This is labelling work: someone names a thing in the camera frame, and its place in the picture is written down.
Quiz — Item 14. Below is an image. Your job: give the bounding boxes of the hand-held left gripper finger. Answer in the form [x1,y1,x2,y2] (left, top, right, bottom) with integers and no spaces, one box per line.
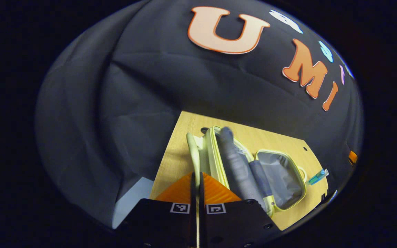
[116,172,197,248]
[198,172,282,248]

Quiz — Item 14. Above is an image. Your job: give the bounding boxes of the teal clear-capped bottle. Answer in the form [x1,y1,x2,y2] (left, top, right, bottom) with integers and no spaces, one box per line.
[308,169,330,185]

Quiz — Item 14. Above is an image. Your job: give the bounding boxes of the pale yellow suitcase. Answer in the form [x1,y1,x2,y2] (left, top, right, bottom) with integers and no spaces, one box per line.
[186,126,307,217]

